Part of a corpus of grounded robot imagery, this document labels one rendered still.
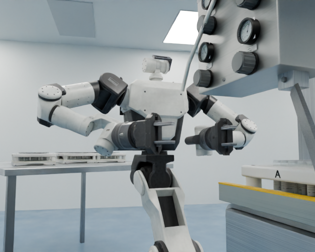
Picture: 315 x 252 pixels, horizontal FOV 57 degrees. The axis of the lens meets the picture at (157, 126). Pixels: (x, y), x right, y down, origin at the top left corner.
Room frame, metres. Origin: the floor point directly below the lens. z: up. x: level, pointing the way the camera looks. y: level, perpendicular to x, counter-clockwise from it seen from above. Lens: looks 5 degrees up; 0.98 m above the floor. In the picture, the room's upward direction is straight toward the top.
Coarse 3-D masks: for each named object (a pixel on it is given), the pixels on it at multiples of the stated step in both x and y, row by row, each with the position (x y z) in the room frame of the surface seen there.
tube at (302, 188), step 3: (297, 162) 0.46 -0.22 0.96; (300, 162) 0.46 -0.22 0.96; (303, 162) 0.46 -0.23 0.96; (297, 165) 0.46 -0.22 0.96; (300, 165) 0.46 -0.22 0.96; (303, 165) 0.46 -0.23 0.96; (297, 183) 0.47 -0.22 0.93; (300, 183) 0.46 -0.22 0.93; (300, 186) 0.46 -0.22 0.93; (303, 186) 0.46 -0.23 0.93; (306, 186) 0.46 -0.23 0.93; (300, 189) 0.46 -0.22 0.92; (303, 189) 0.46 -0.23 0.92; (306, 189) 0.46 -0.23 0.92; (300, 192) 0.46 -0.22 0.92; (303, 192) 0.46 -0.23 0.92; (306, 192) 0.46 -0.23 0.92; (306, 195) 0.46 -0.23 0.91
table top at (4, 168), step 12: (0, 168) 1.52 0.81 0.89; (12, 168) 1.48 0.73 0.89; (24, 168) 1.50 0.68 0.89; (36, 168) 1.53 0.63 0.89; (48, 168) 1.57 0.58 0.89; (60, 168) 1.61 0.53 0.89; (72, 168) 1.65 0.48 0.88; (84, 168) 1.70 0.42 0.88; (96, 168) 1.75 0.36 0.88; (108, 168) 1.79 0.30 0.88; (120, 168) 1.85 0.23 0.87
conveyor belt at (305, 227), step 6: (228, 204) 0.57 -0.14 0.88; (234, 204) 0.55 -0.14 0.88; (246, 210) 0.52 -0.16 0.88; (252, 210) 0.50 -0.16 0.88; (264, 216) 0.48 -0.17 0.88; (270, 216) 0.46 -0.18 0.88; (276, 216) 0.45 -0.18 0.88; (282, 222) 0.44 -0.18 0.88; (288, 222) 0.43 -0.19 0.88; (294, 222) 0.42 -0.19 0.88; (306, 228) 0.40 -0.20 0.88; (312, 228) 0.39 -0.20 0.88
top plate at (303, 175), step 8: (248, 168) 0.52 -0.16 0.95; (256, 168) 0.50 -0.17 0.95; (264, 168) 0.48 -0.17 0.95; (272, 168) 0.46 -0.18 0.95; (280, 168) 0.45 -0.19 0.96; (288, 168) 0.43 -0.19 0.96; (296, 168) 0.43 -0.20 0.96; (304, 168) 0.43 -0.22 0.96; (312, 168) 0.43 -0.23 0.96; (248, 176) 0.52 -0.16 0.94; (256, 176) 0.50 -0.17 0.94; (264, 176) 0.48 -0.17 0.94; (272, 176) 0.46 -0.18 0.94; (280, 176) 0.45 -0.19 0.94; (288, 176) 0.43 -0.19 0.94; (296, 176) 0.42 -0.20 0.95; (304, 176) 0.40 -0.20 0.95; (312, 176) 0.39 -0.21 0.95; (312, 184) 0.39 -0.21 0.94
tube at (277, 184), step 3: (273, 162) 0.51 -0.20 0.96; (276, 162) 0.51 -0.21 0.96; (279, 162) 0.51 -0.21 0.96; (273, 165) 0.51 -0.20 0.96; (276, 165) 0.51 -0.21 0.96; (279, 165) 0.51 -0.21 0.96; (273, 180) 0.51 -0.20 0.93; (276, 180) 0.51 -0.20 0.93; (273, 183) 0.51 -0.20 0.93; (276, 183) 0.51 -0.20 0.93; (279, 183) 0.51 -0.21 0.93; (273, 186) 0.51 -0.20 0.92; (276, 186) 0.51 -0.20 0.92; (279, 186) 0.51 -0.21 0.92; (273, 189) 0.51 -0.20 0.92; (276, 189) 0.51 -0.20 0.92; (279, 189) 0.51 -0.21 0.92
